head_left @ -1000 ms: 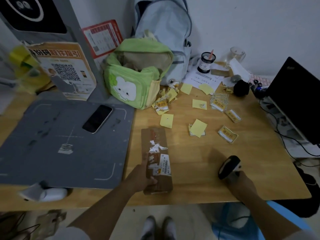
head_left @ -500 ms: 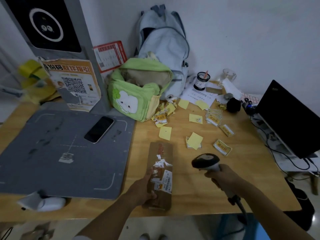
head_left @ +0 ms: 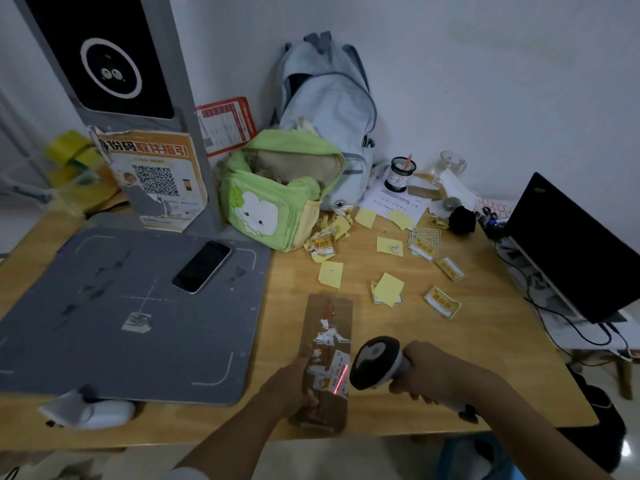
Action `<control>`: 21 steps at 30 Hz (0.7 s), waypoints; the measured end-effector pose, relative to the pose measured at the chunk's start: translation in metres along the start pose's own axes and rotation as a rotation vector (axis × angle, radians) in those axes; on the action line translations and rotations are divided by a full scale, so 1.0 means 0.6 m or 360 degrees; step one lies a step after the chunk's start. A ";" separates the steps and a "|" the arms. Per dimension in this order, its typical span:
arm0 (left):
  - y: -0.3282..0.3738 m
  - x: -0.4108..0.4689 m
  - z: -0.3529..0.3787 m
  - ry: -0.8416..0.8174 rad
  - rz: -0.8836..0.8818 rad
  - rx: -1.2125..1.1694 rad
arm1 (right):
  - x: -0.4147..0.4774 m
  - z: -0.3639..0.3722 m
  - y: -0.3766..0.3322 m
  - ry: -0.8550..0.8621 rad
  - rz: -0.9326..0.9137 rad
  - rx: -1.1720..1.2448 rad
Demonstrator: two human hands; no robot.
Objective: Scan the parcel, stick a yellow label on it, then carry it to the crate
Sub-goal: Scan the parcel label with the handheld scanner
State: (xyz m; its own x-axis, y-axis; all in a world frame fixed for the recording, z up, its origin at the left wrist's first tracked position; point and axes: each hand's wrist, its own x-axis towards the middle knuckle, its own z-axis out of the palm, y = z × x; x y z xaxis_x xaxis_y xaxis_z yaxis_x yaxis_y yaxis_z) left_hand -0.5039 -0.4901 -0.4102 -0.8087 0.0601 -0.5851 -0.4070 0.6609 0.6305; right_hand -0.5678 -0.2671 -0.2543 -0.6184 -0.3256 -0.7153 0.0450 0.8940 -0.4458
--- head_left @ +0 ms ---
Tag pile of torn label scraps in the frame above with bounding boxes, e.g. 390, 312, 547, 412
302, 210, 355, 266

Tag small round tape dispenser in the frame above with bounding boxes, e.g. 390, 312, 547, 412
429, 196, 457, 219

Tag brown cardboard parcel box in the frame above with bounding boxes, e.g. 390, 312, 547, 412
288, 294, 355, 435

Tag red white leaflet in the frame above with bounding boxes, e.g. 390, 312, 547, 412
194, 97, 259, 158

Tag black cable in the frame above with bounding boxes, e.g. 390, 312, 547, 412
480, 215, 633, 368

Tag black white barcode scanner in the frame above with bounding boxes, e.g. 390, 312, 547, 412
349, 336, 479, 423

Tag orange white instruction poster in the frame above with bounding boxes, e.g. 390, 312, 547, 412
89, 127, 209, 233

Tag person's right forearm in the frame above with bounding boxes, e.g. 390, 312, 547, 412
440, 371, 608, 480

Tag black bag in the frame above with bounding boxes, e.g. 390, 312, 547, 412
569, 370, 629, 476

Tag clear glass cup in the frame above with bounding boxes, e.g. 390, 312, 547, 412
432, 151, 467, 189

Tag wooden stool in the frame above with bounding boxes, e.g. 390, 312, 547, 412
569, 346, 637, 401

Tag blue stool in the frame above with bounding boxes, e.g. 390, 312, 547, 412
439, 435, 508, 480

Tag white printed paper sheet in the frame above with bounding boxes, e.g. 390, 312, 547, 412
361, 184, 437, 228

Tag person's right hand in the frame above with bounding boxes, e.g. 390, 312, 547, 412
388, 341, 483, 408

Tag stack of yellow printed labels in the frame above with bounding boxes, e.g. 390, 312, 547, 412
405, 227, 443, 263

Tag yellow tape rolls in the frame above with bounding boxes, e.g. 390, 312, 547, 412
45, 130, 118, 216

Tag black white pen cup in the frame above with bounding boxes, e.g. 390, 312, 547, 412
383, 156, 419, 194

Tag gray kiosk post with screen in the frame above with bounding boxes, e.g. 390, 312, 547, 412
10, 0, 227, 236

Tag black laptop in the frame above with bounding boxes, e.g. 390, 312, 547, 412
502, 172, 640, 325

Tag person's left hand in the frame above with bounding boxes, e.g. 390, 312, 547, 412
260, 343, 321, 420

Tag white laptop stand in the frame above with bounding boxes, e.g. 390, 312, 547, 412
495, 235, 628, 345

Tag light blue backpack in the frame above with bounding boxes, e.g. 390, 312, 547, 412
272, 31, 378, 212

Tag black smartphone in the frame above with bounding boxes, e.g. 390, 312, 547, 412
172, 241, 233, 295

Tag yellow printed label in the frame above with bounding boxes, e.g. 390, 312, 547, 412
423, 286, 461, 320
433, 256, 466, 283

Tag gray scanning platform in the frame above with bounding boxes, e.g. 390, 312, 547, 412
0, 222, 274, 407

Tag green cartoon backpack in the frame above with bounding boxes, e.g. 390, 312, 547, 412
219, 129, 347, 254

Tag person's left forearm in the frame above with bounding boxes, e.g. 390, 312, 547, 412
172, 395, 288, 480

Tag red white patterned paper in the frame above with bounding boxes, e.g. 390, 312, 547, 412
474, 197, 513, 221

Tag black crumpled object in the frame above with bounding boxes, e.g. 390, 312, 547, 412
447, 205, 477, 237

